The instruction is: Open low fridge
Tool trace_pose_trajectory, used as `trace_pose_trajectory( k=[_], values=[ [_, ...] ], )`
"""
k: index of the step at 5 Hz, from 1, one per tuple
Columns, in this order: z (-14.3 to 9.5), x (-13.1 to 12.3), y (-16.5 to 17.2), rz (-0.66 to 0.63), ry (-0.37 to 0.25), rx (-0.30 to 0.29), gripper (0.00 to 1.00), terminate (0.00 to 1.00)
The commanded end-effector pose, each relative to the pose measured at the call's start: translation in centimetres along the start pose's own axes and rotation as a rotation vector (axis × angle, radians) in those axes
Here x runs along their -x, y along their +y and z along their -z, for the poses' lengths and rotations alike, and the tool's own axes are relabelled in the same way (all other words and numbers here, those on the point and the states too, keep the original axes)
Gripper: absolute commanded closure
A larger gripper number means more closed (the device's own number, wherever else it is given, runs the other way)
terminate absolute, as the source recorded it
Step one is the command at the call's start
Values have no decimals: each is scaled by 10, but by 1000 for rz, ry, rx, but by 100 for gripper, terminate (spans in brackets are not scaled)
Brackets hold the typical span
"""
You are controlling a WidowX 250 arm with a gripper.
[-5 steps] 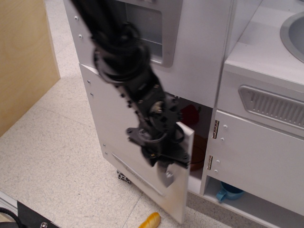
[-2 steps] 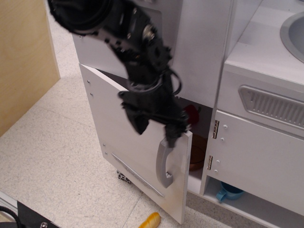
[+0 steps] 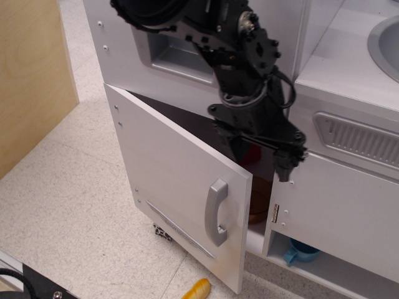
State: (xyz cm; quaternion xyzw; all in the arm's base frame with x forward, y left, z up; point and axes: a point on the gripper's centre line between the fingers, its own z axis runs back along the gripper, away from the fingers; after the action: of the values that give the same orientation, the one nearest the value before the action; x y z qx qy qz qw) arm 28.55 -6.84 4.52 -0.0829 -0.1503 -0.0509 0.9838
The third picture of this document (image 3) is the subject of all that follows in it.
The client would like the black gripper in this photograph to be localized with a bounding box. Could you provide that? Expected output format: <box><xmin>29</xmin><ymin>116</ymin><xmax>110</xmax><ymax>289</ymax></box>
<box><xmin>208</xmin><ymin>93</ymin><xmax>307</xmax><ymax>183</ymax></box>

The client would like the silver fridge door handle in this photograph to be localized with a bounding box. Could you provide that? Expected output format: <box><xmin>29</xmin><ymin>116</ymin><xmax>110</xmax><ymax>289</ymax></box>
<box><xmin>204</xmin><ymin>178</ymin><xmax>228</xmax><ymax>247</ymax></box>

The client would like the white fridge door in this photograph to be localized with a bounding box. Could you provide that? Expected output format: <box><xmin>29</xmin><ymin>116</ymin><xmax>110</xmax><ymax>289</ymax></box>
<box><xmin>105</xmin><ymin>85</ymin><xmax>252</xmax><ymax>293</ymax></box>

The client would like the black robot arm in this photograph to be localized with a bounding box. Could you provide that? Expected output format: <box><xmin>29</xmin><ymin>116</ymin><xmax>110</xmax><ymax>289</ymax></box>
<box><xmin>110</xmin><ymin>1</ymin><xmax>306</xmax><ymax>182</ymax></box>

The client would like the red toy bell pepper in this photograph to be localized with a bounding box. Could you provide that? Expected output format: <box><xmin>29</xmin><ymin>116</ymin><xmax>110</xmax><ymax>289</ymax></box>
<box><xmin>239</xmin><ymin>144</ymin><xmax>262</xmax><ymax>166</ymax></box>

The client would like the orange transparent toy pot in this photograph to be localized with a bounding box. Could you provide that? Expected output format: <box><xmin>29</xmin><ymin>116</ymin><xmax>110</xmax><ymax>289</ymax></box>
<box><xmin>248</xmin><ymin>176</ymin><xmax>272</xmax><ymax>224</ymax></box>

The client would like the lower oven door hinge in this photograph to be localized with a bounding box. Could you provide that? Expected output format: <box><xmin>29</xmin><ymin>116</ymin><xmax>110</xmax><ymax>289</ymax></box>
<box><xmin>271</xmin><ymin>204</ymin><xmax>279</xmax><ymax>223</ymax></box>

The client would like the white toy kitchen cabinet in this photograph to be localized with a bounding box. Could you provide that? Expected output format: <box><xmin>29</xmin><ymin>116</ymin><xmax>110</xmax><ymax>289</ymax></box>
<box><xmin>84</xmin><ymin>1</ymin><xmax>398</xmax><ymax>298</ymax></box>

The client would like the blue plastic cup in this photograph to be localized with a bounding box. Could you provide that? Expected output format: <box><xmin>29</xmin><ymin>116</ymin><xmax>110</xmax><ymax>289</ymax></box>
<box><xmin>283</xmin><ymin>238</ymin><xmax>322</xmax><ymax>265</ymax></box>

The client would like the white oven door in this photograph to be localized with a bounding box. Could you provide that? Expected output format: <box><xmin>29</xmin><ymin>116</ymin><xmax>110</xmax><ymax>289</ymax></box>
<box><xmin>271</xmin><ymin>154</ymin><xmax>398</xmax><ymax>282</ymax></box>

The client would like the grey oven vent panel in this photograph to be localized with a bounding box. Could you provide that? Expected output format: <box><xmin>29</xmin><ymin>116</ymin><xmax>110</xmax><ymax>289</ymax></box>
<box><xmin>313</xmin><ymin>112</ymin><xmax>398</xmax><ymax>169</ymax></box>

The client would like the aluminium extrusion foot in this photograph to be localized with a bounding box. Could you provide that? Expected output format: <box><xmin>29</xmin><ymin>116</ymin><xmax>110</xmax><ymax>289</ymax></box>
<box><xmin>153</xmin><ymin>223</ymin><xmax>173</xmax><ymax>242</ymax></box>

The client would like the grey ice dispenser recess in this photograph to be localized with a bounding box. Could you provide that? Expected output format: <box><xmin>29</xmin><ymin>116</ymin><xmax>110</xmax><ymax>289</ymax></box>
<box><xmin>132</xmin><ymin>27</ymin><xmax>218</xmax><ymax>87</ymax></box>

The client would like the yellow toy bread loaf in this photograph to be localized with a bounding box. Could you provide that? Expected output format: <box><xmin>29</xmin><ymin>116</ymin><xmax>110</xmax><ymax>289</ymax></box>
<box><xmin>181</xmin><ymin>278</ymin><xmax>211</xmax><ymax>299</ymax></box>

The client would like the grey sink basin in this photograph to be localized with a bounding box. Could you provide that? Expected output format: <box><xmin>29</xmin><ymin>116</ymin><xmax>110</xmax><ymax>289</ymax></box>
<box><xmin>367</xmin><ymin>16</ymin><xmax>399</xmax><ymax>82</ymax></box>

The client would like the wooden plywood panel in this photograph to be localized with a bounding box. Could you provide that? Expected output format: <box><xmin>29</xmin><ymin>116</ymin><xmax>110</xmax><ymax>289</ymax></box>
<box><xmin>1</xmin><ymin>1</ymin><xmax>79</xmax><ymax>177</ymax></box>

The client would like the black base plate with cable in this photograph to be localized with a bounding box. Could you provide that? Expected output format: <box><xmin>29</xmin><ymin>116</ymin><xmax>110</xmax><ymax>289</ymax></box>
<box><xmin>1</xmin><ymin>265</ymin><xmax>77</xmax><ymax>299</ymax></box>

